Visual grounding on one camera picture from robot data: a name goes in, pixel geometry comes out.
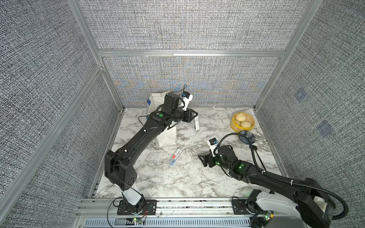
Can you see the cream steamed bun far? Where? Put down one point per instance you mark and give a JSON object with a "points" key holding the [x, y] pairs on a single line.
{"points": [[240, 117]]}

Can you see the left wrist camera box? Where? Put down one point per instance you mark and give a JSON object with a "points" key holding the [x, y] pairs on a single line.
{"points": [[186, 99]]}

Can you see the cream steamed bun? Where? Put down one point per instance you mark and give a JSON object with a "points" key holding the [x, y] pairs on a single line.
{"points": [[240, 117], [245, 124]]}

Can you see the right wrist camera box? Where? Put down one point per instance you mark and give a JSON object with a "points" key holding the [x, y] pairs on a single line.
{"points": [[212, 143]]}

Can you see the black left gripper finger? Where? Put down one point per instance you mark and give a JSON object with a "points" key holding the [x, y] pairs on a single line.
{"points": [[192, 116], [192, 112]]}

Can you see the aluminium front rail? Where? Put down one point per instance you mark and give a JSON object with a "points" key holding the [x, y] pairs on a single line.
{"points": [[169, 213]]}

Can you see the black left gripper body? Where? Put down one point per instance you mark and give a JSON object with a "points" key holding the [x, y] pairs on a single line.
{"points": [[179, 115]]}

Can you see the black spoon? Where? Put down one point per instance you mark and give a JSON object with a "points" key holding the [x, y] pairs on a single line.
{"points": [[257, 155]]}

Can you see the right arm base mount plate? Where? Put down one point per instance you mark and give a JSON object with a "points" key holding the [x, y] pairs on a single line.
{"points": [[243, 206]]}

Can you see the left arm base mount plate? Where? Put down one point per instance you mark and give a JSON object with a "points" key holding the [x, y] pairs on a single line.
{"points": [[147, 207]]}

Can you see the white canvas bag blue handles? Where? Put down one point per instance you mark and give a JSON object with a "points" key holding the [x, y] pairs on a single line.
{"points": [[167, 137]]}

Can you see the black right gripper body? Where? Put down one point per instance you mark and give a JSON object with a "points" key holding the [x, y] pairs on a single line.
{"points": [[218, 162]]}

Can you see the dark blue patterned bowl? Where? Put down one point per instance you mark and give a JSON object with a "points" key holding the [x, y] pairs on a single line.
{"points": [[247, 137]]}

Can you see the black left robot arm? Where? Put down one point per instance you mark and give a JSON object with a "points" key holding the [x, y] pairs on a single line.
{"points": [[119, 165]]}

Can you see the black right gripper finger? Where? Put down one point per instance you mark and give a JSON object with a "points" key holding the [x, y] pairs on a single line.
{"points": [[209, 163], [206, 157]]}

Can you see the cream steamed bun near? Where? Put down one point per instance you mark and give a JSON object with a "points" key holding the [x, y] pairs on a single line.
{"points": [[245, 124]]}

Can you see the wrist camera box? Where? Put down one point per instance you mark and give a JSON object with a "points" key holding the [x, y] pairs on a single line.
{"points": [[186, 99], [212, 143]]}

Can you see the compass case red label blue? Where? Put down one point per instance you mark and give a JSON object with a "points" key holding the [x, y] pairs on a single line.
{"points": [[174, 157]]}

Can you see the yellow rimmed wooden steamer basket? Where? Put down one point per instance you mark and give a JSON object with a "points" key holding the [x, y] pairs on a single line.
{"points": [[235, 125]]}

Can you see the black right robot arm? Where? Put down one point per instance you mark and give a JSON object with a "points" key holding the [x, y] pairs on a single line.
{"points": [[304, 199]]}

